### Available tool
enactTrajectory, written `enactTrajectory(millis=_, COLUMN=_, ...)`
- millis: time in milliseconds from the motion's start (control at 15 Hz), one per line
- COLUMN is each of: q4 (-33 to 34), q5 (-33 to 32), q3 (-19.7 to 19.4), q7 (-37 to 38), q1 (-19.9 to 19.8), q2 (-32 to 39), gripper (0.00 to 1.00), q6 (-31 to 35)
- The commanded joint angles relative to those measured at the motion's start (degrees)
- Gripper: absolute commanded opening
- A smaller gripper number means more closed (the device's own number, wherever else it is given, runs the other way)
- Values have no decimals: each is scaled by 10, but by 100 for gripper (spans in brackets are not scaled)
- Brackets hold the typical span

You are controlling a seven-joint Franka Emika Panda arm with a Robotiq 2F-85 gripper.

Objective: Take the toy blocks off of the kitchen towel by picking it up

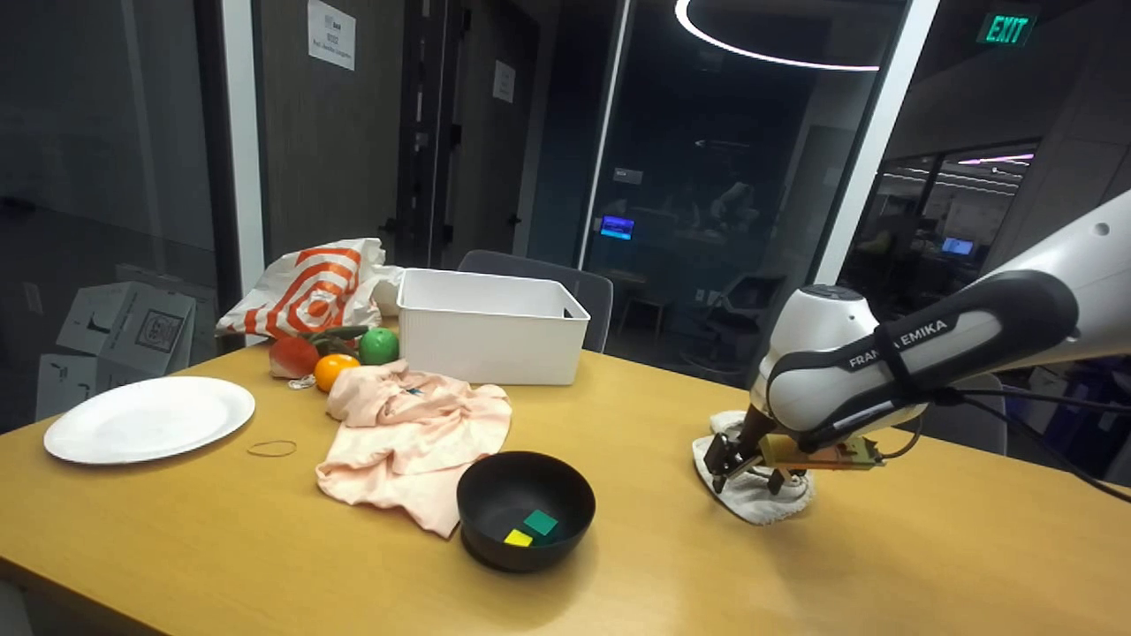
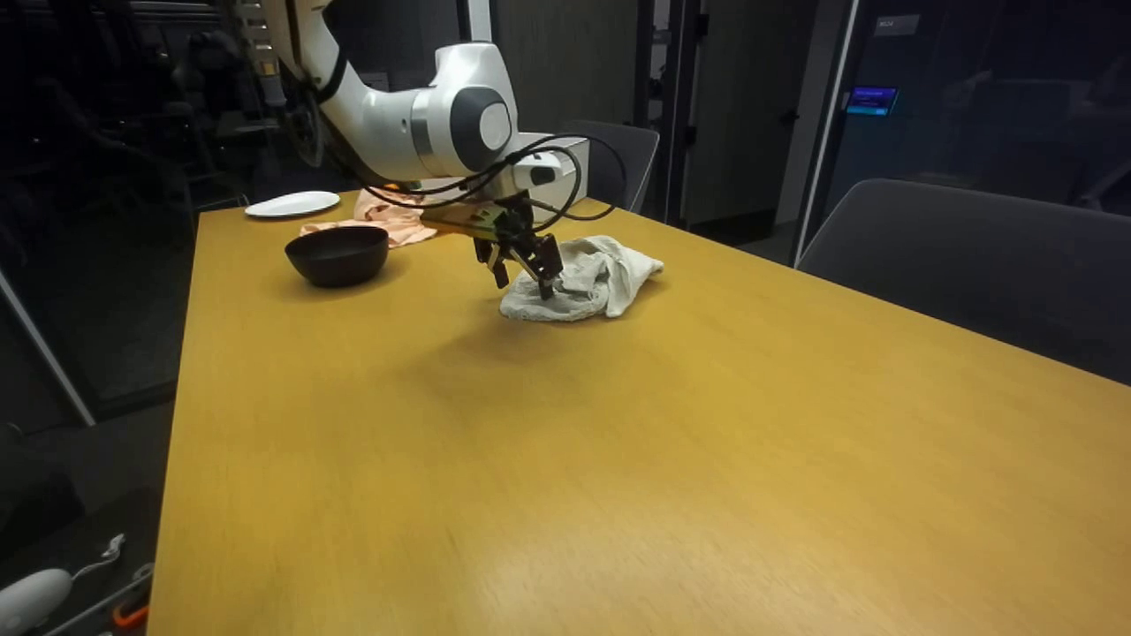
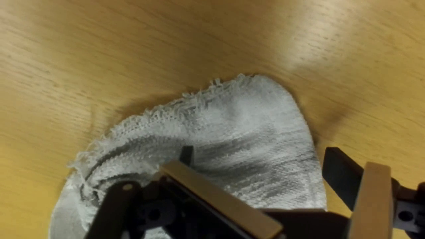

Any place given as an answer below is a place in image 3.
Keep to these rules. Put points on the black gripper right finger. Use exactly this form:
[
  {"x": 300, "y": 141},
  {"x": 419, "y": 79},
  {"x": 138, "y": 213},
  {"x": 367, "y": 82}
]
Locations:
[{"x": 376, "y": 200}]

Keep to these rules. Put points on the white kitchen towel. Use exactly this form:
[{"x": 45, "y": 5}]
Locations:
[{"x": 247, "y": 128}]

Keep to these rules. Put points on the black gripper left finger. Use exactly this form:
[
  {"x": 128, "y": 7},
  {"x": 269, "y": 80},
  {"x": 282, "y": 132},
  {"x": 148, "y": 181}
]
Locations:
[{"x": 208, "y": 200}]

